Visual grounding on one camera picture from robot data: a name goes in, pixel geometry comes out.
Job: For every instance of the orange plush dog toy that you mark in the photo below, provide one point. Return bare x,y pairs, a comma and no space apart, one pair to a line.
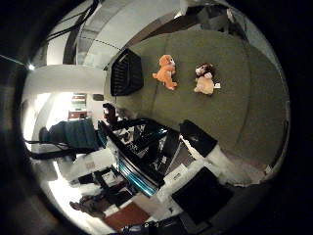
165,73

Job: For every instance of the olive green table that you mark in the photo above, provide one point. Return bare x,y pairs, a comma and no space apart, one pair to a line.
234,98

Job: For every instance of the black mesh basket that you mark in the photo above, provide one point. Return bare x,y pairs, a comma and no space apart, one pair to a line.
125,73

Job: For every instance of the black frame cart with teal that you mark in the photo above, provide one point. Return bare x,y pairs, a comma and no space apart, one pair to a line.
140,153

